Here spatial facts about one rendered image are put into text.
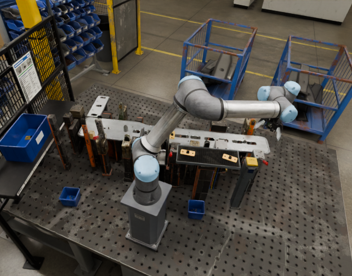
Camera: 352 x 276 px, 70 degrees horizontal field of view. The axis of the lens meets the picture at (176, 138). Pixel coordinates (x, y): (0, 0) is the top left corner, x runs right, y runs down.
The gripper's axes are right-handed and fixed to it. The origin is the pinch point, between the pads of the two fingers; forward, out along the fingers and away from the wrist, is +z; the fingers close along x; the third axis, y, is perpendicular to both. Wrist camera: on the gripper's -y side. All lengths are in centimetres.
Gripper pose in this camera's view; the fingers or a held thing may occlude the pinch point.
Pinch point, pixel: (265, 134)
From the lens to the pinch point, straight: 154.5
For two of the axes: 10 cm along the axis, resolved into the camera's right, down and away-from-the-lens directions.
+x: 8.4, 4.6, -2.8
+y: -5.3, 5.5, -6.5
